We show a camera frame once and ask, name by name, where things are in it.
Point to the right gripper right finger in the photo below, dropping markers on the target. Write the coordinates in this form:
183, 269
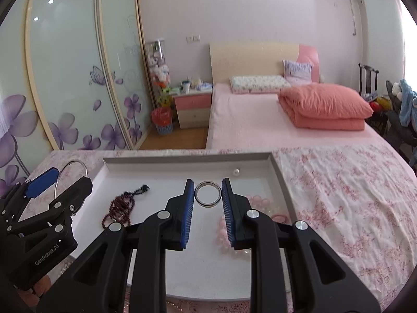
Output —
320, 280

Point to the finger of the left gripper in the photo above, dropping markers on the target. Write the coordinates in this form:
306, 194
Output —
42, 183
67, 203

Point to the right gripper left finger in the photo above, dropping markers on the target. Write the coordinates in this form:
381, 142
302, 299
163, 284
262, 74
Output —
126, 265

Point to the thin silver bangle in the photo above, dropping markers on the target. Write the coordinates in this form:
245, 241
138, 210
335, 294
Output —
73, 168

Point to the person's left hand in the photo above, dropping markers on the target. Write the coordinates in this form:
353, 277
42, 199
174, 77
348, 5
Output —
32, 297

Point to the grey cardboard tray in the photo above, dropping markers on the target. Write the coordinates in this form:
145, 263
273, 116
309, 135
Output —
206, 270

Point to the bin with red bag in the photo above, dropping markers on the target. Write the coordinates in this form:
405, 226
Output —
163, 120

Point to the wardrobe with flower doors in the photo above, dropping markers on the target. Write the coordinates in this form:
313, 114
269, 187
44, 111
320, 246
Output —
73, 77

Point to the plush toy display tube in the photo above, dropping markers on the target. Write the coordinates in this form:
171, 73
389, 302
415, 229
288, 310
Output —
158, 70

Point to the pink cream nightstand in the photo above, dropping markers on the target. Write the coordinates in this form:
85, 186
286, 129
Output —
193, 109

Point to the white mug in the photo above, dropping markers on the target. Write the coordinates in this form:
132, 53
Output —
186, 85

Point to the dark grey chair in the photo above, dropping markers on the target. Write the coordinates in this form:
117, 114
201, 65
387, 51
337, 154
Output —
398, 135

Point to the folded salmon duvet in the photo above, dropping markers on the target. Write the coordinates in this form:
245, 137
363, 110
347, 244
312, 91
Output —
325, 107

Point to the bed with pink sheet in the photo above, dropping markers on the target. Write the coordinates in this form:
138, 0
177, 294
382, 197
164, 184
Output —
257, 122

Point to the blue plush robe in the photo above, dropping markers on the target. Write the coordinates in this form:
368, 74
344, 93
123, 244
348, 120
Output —
403, 92

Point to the floral white pillow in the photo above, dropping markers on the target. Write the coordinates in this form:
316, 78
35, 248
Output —
258, 84

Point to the lilac patterned pillow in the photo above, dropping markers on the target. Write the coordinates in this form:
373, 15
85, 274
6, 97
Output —
297, 71

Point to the cream and pink headboard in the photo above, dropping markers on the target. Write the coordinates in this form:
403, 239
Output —
252, 58

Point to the dark wooden chair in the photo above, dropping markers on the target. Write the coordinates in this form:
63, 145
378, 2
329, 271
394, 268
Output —
368, 77

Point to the white wall socket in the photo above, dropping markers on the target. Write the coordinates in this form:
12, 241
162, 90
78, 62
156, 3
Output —
193, 39

